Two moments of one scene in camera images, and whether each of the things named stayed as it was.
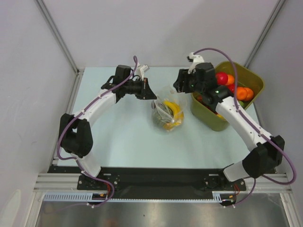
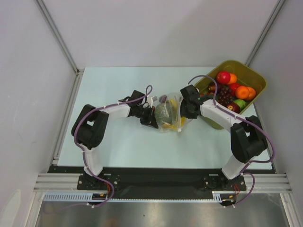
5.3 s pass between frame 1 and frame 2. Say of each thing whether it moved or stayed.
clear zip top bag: moved
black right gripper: moved
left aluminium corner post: stayed
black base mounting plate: stayed
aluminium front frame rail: stayed
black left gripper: moved
